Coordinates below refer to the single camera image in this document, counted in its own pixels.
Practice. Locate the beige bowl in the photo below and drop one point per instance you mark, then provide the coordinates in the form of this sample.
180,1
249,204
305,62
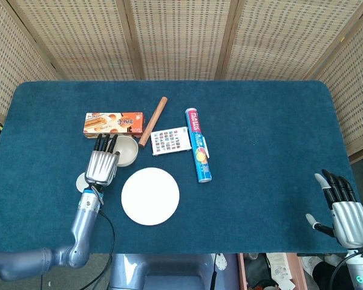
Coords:
128,151

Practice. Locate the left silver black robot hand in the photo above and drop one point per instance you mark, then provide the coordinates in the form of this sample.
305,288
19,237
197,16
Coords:
101,166

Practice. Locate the blue plastic wrap roll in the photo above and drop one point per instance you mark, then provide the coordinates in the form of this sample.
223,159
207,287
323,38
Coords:
198,145

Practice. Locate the bamboo folding screen panel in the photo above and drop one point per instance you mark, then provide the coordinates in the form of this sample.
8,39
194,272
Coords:
284,39
12,60
351,90
181,39
78,39

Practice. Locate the blue-grey robot torso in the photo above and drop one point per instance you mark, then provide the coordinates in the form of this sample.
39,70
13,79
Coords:
169,272

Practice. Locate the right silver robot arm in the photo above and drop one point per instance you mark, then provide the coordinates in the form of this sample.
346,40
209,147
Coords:
361,269

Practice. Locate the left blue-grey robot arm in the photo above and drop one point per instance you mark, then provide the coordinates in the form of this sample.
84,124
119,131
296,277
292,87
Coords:
78,226

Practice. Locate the white picture card box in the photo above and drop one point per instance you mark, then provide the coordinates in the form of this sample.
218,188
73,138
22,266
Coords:
169,141

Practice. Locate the wooden rolling pin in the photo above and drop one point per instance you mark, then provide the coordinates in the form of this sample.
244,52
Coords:
152,122

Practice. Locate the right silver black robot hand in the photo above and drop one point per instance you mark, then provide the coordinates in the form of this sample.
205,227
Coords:
348,217

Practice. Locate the orange biscuit box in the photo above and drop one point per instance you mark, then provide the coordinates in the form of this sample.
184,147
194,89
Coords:
115,122

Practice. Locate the teal tablecloth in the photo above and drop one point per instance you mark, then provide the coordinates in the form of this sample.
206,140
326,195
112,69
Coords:
260,166

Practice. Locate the large white plate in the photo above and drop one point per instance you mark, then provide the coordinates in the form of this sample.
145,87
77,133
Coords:
150,196

